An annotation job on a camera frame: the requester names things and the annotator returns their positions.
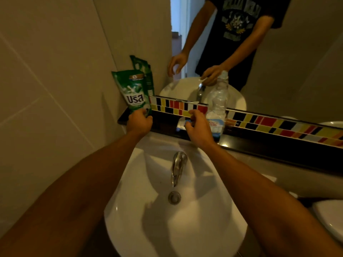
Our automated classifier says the large wall mirror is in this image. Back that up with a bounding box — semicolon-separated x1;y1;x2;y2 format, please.
92;0;343;127

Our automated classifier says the person's left hand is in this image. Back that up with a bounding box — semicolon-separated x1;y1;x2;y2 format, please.
126;108;153;140

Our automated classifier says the person's left forearm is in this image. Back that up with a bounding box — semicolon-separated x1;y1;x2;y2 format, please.
0;131;146;257

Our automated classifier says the person's right hand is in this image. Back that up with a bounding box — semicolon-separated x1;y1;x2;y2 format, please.
184;109;216;150

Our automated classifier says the green detergent refill pouch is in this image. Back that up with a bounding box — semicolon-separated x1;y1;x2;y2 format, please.
111;69;153;117

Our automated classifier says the chrome sink drain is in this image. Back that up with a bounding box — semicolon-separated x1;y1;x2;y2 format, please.
168;191;182;205

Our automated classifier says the black stone ledge shelf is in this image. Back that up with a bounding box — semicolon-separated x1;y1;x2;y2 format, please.
117;107;343;177

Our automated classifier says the clear spray bottle blue label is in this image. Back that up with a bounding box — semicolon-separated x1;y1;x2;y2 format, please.
205;71;230;143

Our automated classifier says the white ceramic sink basin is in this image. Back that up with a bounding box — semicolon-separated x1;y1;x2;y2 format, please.
104;131;248;257

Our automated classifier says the chrome faucet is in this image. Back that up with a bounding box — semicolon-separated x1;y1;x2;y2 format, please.
171;151;188;188

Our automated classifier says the white spray trigger head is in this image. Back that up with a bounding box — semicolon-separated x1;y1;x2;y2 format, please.
176;101;200;131

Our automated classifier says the white toilet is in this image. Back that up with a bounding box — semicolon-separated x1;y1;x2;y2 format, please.
312;199;343;244

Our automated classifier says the colourful mosaic tile strip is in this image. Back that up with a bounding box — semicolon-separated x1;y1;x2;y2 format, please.
149;95;343;147

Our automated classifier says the person's right forearm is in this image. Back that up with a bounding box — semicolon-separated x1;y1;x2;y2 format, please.
205;141;343;257

